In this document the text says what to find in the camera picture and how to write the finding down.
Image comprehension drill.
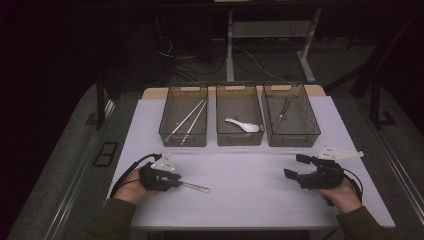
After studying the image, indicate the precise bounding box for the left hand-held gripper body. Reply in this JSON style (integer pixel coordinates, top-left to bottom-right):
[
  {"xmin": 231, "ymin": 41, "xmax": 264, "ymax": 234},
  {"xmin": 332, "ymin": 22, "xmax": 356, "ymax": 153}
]
[{"xmin": 138, "ymin": 152, "xmax": 177, "ymax": 193}]

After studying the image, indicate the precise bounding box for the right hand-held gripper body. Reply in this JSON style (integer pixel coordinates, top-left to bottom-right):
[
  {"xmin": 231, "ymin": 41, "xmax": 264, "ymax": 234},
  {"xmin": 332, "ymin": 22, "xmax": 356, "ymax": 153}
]
[{"xmin": 299, "ymin": 145, "xmax": 365, "ymax": 191}]

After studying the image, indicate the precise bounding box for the metal fork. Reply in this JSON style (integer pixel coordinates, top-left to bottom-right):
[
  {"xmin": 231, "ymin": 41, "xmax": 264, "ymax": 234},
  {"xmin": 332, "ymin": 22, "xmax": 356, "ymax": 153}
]
[{"xmin": 179, "ymin": 180, "xmax": 212, "ymax": 194}]

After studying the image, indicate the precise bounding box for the smoky transparent plastic bin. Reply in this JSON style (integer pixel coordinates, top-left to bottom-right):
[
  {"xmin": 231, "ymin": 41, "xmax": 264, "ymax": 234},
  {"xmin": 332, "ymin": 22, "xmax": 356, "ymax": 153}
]
[
  {"xmin": 158, "ymin": 84, "xmax": 209, "ymax": 148},
  {"xmin": 261, "ymin": 82, "xmax": 322, "ymax": 148},
  {"xmin": 215, "ymin": 83, "xmax": 266, "ymax": 147}
]

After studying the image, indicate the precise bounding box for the white chopstick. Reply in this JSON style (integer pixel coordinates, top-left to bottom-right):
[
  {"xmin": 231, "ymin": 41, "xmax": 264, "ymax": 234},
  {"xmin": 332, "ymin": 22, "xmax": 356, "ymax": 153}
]
[
  {"xmin": 180, "ymin": 100, "xmax": 208, "ymax": 147},
  {"xmin": 164, "ymin": 99, "xmax": 206, "ymax": 143}
]

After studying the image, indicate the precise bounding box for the metal knife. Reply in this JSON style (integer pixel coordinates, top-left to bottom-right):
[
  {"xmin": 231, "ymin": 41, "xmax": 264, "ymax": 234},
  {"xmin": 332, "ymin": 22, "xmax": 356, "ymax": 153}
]
[{"xmin": 271, "ymin": 98, "xmax": 292, "ymax": 131}]

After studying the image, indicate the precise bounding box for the white spoon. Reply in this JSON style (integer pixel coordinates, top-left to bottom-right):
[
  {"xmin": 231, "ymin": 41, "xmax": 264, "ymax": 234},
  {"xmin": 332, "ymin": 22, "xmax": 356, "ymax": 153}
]
[{"xmin": 224, "ymin": 117, "xmax": 261, "ymax": 133}]

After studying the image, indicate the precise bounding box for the person's right hand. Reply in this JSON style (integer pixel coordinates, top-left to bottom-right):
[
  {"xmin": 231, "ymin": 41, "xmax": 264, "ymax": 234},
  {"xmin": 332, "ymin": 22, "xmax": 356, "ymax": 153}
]
[{"xmin": 312, "ymin": 181, "xmax": 363, "ymax": 215}]

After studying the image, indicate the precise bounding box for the person's left hand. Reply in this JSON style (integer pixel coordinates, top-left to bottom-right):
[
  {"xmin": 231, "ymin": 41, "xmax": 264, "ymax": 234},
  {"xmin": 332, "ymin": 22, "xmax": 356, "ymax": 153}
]
[{"xmin": 113, "ymin": 168, "xmax": 158, "ymax": 206}]

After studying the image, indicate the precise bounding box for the white table sheet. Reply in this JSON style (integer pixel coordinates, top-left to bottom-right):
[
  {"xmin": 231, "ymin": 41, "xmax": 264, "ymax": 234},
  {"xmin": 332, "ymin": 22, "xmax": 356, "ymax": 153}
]
[{"xmin": 106, "ymin": 95, "xmax": 397, "ymax": 231}]

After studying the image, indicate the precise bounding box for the black metal stand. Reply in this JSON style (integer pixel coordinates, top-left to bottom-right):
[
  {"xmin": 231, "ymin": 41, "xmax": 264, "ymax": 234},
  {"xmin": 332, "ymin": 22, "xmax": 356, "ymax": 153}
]
[{"xmin": 369, "ymin": 81, "xmax": 398, "ymax": 130}]

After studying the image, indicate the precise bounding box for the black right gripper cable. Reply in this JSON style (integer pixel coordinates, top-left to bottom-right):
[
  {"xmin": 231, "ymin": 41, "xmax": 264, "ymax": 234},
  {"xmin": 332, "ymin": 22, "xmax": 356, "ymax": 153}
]
[{"xmin": 343, "ymin": 168, "xmax": 365, "ymax": 205}]

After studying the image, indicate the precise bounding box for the black floor socket frame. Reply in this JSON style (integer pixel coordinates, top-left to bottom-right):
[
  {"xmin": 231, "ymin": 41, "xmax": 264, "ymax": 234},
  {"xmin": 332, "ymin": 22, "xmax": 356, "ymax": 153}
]
[{"xmin": 92, "ymin": 141, "xmax": 120, "ymax": 168}]

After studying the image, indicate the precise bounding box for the tangle of black floor cables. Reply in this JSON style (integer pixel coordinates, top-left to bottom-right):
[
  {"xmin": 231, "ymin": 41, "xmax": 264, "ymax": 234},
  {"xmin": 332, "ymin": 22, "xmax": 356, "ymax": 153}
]
[{"xmin": 156, "ymin": 33, "xmax": 228, "ymax": 84}]

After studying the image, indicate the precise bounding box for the white floor cable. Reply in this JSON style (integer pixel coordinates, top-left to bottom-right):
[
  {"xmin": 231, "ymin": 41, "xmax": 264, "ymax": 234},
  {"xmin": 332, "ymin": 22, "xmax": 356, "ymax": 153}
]
[{"xmin": 243, "ymin": 49, "xmax": 292, "ymax": 83}]

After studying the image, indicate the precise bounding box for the white desk frame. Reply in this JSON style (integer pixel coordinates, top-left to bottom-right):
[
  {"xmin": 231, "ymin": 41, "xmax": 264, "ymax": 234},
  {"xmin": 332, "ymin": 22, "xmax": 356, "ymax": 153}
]
[{"xmin": 225, "ymin": 8, "xmax": 323, "ymax": 84}]

